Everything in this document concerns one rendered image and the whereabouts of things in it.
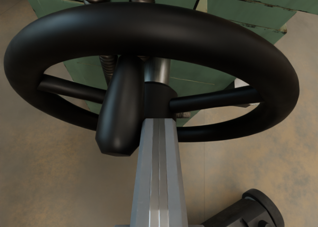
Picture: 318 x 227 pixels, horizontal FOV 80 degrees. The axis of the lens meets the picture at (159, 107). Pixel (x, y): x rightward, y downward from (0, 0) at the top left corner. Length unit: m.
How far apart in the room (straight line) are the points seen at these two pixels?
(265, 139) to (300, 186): 0.31
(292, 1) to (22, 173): 1.13
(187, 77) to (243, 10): 0.22
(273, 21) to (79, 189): 0.97
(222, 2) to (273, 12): 0.08
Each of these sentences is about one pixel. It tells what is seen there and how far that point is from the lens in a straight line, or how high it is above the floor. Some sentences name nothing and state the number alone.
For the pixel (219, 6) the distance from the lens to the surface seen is 0.34.
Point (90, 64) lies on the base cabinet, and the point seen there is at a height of 0.59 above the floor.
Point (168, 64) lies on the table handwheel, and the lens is 0.25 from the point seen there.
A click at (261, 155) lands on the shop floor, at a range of 1.28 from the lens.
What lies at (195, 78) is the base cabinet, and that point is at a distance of 0.51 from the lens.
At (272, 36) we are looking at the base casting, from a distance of 0.41.
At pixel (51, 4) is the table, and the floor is 0.86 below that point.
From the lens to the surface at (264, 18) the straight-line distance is 0.37.
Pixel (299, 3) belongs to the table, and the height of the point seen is 0.85.
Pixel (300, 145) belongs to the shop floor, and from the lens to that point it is 1.47.
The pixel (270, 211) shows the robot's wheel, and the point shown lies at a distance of 1.04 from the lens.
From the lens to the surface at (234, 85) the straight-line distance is 0.53.
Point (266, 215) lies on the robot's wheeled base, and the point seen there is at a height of 0.21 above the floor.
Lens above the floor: 1.03
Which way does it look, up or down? 69 degrees down
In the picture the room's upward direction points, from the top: 25 degrees clockwise
